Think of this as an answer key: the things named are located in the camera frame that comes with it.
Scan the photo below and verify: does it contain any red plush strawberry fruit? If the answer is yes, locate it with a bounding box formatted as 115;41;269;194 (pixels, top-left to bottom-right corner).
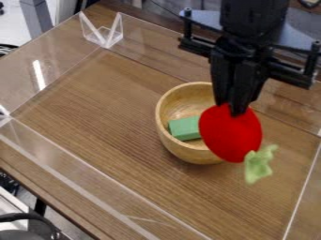
198;104;278;185

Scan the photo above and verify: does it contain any grey post top left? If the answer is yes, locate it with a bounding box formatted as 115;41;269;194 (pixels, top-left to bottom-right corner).
19;0;52;38

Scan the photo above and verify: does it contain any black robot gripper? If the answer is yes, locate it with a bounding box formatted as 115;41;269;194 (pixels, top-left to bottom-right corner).
179;0;321;116

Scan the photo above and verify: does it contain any green rectangular block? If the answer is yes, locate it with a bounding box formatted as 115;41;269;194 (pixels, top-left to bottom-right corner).
169;116;201;141

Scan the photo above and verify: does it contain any clear acrylic enclosure wall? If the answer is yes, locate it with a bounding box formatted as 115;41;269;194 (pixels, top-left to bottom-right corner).
0;7;321;240

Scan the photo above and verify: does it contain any black cable lower left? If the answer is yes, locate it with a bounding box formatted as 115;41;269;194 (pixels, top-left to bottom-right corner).
0;212;60;240

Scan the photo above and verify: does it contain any clear acrylic corner bracket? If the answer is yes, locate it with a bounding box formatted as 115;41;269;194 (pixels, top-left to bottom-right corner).
79;12;123;49

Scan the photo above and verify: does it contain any black table leg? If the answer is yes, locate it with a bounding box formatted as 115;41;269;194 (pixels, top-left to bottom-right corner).
34;199;47;217

